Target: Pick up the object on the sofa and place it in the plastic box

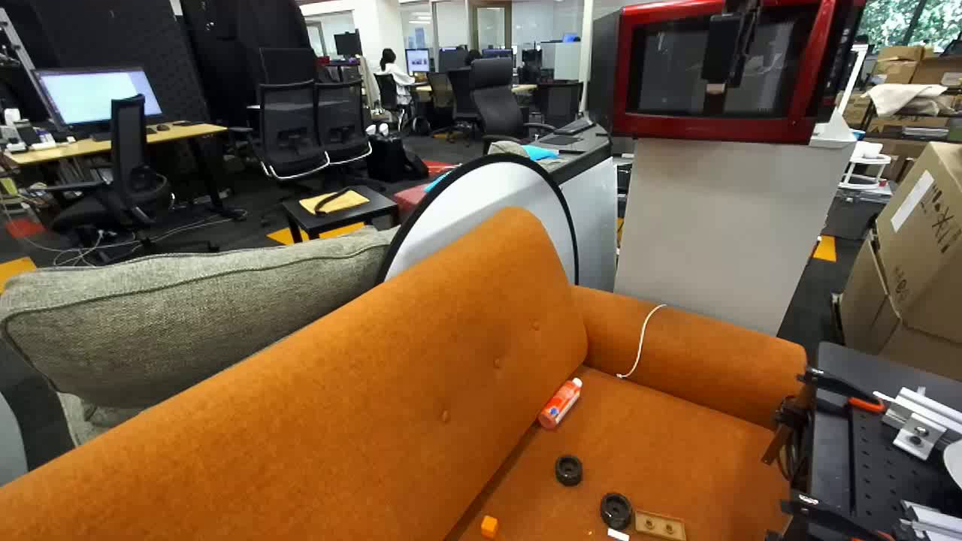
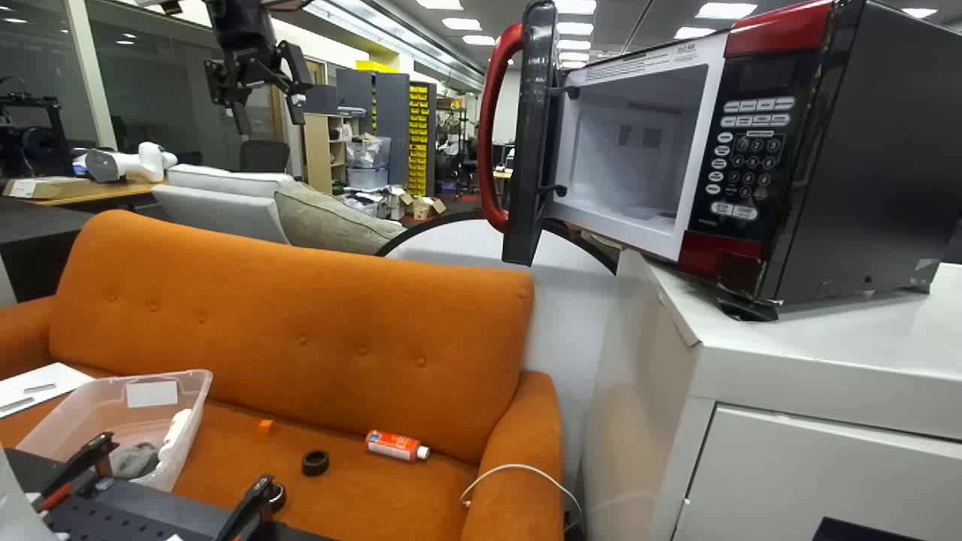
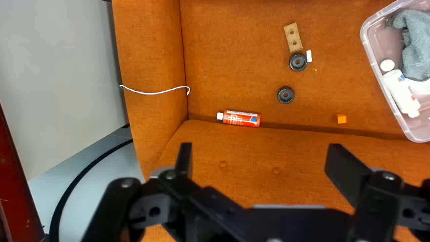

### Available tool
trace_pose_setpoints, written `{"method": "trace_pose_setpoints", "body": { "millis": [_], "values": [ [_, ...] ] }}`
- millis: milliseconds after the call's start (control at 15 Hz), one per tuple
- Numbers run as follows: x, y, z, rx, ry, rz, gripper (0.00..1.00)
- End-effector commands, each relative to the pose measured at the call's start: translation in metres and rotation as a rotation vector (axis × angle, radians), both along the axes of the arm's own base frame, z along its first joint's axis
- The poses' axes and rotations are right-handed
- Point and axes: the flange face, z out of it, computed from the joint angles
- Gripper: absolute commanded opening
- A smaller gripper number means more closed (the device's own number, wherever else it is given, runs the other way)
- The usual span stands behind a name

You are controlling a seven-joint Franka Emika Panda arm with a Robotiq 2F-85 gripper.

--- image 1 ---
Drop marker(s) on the tan plastic rectangular piece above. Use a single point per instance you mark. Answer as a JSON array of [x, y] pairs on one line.
[[658, 528]]

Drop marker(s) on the orange fabric sofa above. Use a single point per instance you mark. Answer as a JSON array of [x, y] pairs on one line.
[[412, 411]]

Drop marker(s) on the grey sofa cushion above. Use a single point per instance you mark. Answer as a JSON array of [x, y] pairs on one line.
[[138, 331]]

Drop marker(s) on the cardboard box right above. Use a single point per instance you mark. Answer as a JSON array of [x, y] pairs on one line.
[[903, 295]]

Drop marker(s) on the orange capped white bottle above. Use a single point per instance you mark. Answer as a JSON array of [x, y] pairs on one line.
[[561, 405]]

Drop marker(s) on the small black side table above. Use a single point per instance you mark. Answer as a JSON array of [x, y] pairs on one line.
[[324, 213]]

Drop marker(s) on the black round knob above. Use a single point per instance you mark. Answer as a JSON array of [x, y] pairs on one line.
[[617, 511], [569, 469]]

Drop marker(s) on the black mesh office chair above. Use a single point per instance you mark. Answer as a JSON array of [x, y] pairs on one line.
[[288, 146]]

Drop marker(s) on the small orange cube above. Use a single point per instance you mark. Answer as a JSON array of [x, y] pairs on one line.
[[487, 528]]

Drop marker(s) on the red framed microwave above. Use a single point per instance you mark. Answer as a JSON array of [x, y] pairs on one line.
[[718, 70]]

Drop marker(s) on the wooden office desk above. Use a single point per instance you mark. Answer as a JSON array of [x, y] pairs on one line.
[[103, 146]]

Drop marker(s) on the black office chair left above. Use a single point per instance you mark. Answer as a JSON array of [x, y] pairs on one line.
[[137, 194]]

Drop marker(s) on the computer monitor on desk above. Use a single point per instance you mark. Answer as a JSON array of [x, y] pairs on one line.
[[81, 98]]

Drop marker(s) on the stacked cardboard boxes background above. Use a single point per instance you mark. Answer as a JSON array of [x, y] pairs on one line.
[[913, 98]]

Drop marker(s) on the white pedestal cabinet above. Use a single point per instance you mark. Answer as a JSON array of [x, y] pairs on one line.
[[725, 226]]

